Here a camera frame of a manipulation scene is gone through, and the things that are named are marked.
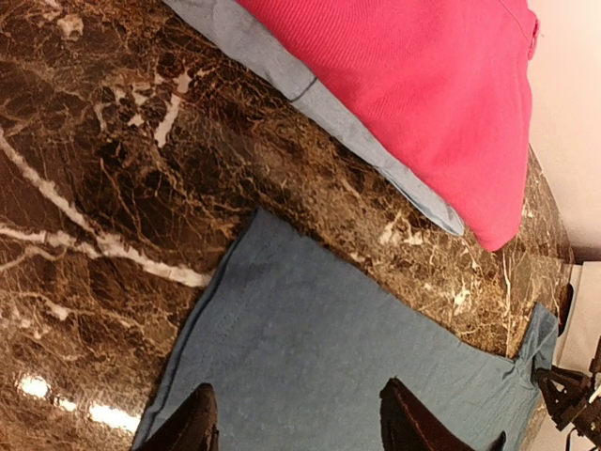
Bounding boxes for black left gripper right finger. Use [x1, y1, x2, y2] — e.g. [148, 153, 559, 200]
[379, 378, 472, 451]

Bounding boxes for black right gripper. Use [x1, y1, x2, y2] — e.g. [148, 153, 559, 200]
[534, 348, 600, 432]

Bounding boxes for white plastic laundry bin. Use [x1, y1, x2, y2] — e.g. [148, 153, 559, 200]
[553, 261, 601, 373]

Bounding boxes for pink trousers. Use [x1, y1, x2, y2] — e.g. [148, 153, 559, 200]
[244, 1, 539, 251]

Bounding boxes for dark blue garment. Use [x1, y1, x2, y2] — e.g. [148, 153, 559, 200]
[133, 210, 558, 450]

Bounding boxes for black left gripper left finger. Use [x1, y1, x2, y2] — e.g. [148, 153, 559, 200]
[138, 383, 220, 451]

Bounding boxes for folded light blue shirt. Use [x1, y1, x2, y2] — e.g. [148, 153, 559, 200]
[166, 0, 465, 236]

